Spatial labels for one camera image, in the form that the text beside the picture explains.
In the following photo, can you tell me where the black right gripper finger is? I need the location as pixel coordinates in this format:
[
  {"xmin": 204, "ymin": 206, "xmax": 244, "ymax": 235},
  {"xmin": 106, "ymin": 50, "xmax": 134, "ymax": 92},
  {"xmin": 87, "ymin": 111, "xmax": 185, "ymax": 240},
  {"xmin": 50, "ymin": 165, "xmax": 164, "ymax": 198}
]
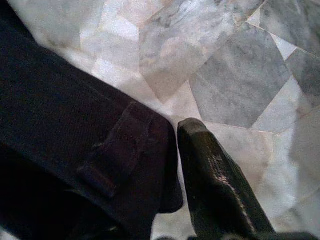
[{"xmin": 177, "ymin": 117, "xmax": 276, "ymax": 240}]

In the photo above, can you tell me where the navy knit sweater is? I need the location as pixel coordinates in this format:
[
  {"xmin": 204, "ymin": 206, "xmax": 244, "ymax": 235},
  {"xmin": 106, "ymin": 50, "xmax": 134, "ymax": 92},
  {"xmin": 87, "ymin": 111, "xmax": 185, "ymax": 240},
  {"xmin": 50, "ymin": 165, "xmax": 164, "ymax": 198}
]
[{"xmin": 0, "ymin": 0, "xmax": 183, "ymax": 240}]

